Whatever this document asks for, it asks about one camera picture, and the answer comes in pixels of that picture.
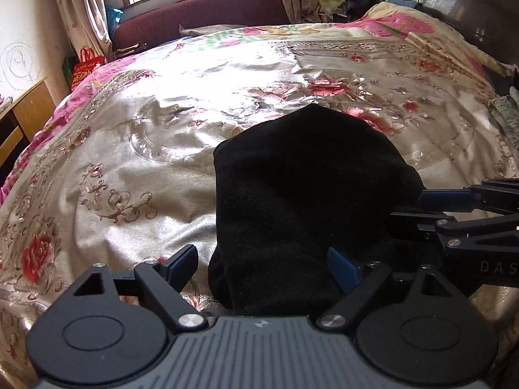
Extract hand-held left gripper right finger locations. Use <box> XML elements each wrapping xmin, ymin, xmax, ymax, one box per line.
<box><xmin>325</xmin><ymin>246</ymin><xmax>464</xmax><ymax>332</ymax></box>

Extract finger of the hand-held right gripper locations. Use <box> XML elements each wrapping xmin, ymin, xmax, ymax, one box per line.
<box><xmin>388</xmin><ymin>211</ymin><xmax>519</xmax><ymax>249</ymax></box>
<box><xmin>417</xmin><ymin>177</ymin><xmax>519</xmax><ymax>215</ymax></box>

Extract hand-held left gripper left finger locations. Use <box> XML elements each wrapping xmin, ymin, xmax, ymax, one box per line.
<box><xmin>72</xmin><ymin>244</ymin><xmax>208</xmax><ymax>334</ymax></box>

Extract black pants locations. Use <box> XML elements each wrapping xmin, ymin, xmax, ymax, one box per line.
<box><xmin>208</xmin><ymin>102</ymin><xmax>449</xmax><ymax>317</ymax></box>

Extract grey-green folded clothes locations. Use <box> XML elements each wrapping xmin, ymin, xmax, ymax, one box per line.
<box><xmin>488</xmin><ymin>88</ymin><xmax>519</xmax><ymax>148</ymax></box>

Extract floral satin bed blanket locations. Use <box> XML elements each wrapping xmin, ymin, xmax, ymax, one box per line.
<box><xmin>0</xmin><ymin>2</ymin><xmax>519</xmax><ymax>389</ymax></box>

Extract dark wooden headboard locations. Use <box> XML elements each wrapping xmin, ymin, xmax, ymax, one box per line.
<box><xmin>401</xmin><ymin>0</ymin><xmax>519</xmax><ymax>74</ymax></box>

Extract wooden cabinet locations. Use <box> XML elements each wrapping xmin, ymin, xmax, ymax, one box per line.
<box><xmin>0</xmin><ymin>78</ymin><xmax>58</xmax><ymax>185</ymax></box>

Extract black bag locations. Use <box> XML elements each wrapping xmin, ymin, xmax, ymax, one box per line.
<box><xmin>337</xmin><ymin>0</ymin><xmax>379</xmax><ymax>20</ymax></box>

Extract red paper bag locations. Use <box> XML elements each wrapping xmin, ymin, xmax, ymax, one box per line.
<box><xmin>70</xmin><ymin>48</ymin><xmax>107</xmax><ymax>91</ymax></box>

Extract maroon upholstered bench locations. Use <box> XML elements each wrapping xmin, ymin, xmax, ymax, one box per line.
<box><xmin>111</xmin><ymin>0</ymin><xmax>293</xmax><ymax>54</ymax></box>

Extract blue plastic bag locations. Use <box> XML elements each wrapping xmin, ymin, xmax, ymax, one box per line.
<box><xmin>105</xmin><ymin>5</ymin><xmax>123</xmax><ymax>30</ymax></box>

